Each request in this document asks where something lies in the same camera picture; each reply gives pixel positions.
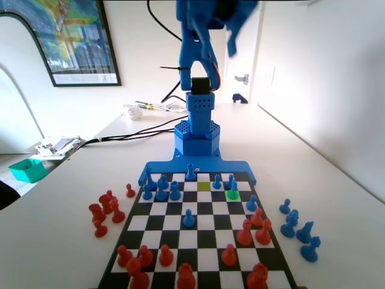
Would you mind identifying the blue king chess piece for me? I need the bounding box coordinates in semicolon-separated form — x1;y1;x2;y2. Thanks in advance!
144;166;156;190

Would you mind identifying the red bishop chess piece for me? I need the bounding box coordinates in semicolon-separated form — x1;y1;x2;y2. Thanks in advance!
111;198;126;224
255;218;273;246

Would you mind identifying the red knight chess piece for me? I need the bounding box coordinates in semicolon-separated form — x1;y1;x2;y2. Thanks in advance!
88;204;106;223
125;257;150;289

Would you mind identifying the white door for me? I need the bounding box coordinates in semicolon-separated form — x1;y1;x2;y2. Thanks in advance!
224;0;265;105

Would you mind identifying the white crumpled plastic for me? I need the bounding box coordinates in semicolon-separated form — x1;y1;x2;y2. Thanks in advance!
122;104;145;121

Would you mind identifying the blue base mounting plate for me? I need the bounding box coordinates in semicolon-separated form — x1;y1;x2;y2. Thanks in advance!
138;147;258;186

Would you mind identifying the framed map poster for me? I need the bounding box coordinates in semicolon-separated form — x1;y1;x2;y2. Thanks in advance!
0;0;122;88

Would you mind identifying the black and white chessboard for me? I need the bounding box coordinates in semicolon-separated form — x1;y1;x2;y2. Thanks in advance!
97;172;298;289

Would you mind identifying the pile of papers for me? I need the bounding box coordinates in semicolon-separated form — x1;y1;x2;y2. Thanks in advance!
33;135;87;160

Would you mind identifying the white arched black-edged panel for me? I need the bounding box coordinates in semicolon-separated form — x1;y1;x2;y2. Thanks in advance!
0;10;55;155

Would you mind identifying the green plastic box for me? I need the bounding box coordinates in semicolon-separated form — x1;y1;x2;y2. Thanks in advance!
8;158;48;184

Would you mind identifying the black cable bundle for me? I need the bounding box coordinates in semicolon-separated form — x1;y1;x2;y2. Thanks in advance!
68;116;185;155

